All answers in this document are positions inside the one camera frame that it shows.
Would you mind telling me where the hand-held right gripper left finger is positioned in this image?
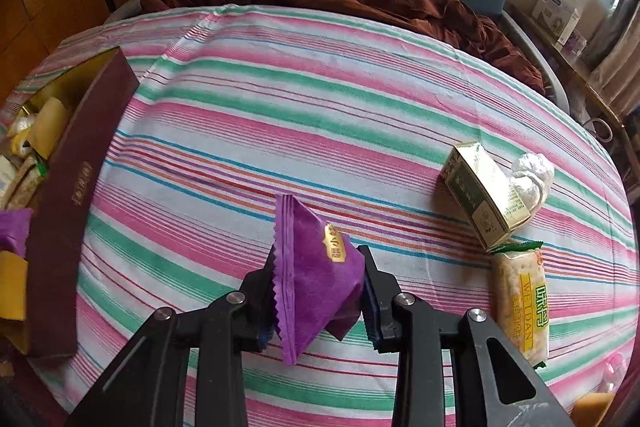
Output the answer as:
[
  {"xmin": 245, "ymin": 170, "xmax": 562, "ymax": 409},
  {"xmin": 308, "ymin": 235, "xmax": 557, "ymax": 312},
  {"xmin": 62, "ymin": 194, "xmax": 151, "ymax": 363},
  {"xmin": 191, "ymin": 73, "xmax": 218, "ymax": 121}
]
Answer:
[{"xmin": 65, "ymin": 252, "xmax": 278, "ymax": 427}]

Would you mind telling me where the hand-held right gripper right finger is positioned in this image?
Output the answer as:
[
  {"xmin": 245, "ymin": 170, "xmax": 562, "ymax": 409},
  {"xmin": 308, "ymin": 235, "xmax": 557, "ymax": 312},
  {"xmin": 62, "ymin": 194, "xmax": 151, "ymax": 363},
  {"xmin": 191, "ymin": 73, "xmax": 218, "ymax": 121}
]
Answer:
[{"xmin": 357, "ymin": 244, "xmax": 576, "ymax": 427}]

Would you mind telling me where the purple snack packet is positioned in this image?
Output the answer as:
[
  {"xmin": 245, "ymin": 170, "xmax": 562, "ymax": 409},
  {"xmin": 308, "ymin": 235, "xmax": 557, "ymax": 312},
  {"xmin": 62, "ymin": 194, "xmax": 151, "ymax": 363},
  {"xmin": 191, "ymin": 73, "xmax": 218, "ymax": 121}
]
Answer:
[
  {"xmin": 272, "ymin": 193, "xmax": 366, "ymax": 367},
  {"xmin": 0, "ymin": 207, "xmax": 33, "ymax": 255}
]

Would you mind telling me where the maroon box gold interior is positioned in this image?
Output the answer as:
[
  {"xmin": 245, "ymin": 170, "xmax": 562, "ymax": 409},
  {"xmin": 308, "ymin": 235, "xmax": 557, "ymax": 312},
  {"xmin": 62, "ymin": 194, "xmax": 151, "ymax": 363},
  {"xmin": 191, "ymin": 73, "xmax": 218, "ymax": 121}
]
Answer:
[{"xmin": 0, "ymin": 47, "xmax": 141, "ymax": 360}]

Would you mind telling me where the mustard yellow sponge cloth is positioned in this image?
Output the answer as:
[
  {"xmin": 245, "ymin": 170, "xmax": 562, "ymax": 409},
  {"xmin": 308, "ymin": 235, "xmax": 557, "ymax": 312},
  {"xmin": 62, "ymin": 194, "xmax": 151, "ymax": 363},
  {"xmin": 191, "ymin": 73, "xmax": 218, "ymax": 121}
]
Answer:
[{"xmin": 0, "ymin": 251, "xmax": 28, "ymax": 320}]

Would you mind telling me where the brown cracker packet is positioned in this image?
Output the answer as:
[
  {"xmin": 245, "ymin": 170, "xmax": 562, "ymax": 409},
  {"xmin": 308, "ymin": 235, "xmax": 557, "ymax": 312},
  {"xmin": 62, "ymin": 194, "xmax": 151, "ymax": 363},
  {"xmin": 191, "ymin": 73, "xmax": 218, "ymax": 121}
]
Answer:
[{"xmin": 5, "ymin": 154, "xmax": 48, "ymax": 210}]

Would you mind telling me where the yellow green cracker packet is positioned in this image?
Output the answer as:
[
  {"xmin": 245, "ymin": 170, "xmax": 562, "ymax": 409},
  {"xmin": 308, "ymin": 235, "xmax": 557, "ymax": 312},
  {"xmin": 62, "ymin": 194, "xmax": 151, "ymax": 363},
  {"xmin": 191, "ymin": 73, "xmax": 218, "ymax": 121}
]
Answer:
[{"xmin": 487, "ymin": 241, "xmax": 551, "ymax": 370}]

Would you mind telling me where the green and gold carton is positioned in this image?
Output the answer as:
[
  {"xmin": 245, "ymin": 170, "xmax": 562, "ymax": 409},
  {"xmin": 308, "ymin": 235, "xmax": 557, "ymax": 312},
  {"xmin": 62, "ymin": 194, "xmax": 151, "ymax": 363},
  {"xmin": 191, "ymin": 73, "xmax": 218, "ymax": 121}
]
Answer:
[{"xmin": 442, "ymin": 142, "xmax": 536, "ymax": 252}]

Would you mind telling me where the clear plastic bag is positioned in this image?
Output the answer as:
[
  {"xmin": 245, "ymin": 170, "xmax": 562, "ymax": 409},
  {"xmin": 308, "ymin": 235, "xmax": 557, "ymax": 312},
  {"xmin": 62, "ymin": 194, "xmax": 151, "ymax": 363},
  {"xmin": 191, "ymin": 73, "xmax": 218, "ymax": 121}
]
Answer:
[{"xmin": 510, "ymin": 152, "xmax": 556, "ymax": 215}]

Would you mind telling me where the orange sponge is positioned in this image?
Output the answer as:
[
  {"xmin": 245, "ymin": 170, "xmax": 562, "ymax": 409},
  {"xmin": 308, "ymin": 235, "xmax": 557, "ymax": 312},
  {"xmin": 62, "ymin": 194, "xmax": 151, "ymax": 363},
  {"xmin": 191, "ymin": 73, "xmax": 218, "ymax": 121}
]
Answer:
[{"xmin": 572, "ymin": 409, "xmax": 616, "ymax": 427}]

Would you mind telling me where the pink plastic object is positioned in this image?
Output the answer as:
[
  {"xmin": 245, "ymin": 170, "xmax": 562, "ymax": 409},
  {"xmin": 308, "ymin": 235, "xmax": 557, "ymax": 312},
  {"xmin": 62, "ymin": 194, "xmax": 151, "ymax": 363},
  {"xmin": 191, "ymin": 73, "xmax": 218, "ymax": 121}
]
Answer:
[{"xmin": 600, "ymin": 352, "xmax": 628, "ymax": 393}]

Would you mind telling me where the yellow tape roll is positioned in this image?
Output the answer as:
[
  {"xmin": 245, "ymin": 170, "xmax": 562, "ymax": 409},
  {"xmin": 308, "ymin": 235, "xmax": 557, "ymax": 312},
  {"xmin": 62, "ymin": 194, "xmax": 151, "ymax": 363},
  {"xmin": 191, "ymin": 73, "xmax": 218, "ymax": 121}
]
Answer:
[{"xmin": 10, "ymin": 134, "xmax": 36, "ymax": 158}]

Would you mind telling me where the small white wad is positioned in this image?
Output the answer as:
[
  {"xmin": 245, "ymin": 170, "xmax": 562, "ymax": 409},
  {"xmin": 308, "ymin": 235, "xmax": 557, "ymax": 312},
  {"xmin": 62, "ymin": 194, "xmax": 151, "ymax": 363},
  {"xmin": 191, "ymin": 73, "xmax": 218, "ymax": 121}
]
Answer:
[{"xmin": 7, "ymin": 109, "xmax": 36, "ymax": 138}]

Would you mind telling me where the brown blanket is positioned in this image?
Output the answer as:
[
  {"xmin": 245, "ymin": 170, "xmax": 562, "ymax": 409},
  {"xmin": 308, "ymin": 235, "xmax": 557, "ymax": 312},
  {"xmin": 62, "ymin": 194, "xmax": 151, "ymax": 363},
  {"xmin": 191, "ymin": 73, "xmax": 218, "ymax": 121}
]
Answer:
[{"xmin": 140, "ymin": 0, "xmax": 546, "ymax": 95}]

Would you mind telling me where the wooden side desk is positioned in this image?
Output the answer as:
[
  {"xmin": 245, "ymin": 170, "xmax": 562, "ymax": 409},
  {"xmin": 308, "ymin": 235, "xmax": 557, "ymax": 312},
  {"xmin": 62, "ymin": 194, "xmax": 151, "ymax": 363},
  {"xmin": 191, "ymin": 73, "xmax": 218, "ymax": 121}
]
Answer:
[{"xmin": 530, "ymin": 12, "xmax": 640, "ymax": 188}]

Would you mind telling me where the small purple carton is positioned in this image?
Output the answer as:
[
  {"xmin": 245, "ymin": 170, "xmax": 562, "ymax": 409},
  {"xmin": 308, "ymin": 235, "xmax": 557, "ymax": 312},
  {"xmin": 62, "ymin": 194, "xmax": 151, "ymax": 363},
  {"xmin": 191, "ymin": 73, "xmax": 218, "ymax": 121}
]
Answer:
[{"xmin": 560, "ymin": 29, "xmax": 587, "ymax": 55}]

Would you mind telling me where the striped curtain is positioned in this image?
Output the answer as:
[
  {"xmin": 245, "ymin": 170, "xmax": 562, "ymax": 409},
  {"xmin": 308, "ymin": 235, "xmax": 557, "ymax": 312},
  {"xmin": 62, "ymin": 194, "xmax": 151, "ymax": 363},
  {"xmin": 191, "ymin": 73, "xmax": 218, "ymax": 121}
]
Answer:
[{"xmin": 585, "ymin": 0, "xmax": 640, "ymax": 118}]

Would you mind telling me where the white carton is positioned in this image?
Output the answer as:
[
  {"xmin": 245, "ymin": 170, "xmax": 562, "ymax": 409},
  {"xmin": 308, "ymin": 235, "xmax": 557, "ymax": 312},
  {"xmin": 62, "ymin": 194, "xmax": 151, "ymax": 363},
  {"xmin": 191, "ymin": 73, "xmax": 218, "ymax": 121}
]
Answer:
[{"xmin": 531, "ymin": 0, "xmax": 583, "ymax": 35}]

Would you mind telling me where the grey bed rail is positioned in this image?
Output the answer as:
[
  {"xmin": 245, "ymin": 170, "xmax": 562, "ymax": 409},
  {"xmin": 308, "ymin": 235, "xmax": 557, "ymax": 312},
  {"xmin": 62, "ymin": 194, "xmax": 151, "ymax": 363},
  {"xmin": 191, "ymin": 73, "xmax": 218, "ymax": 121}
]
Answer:
[{"xmin": 500, "ymin": 9, "xmax": 571, "ymax": 105}]

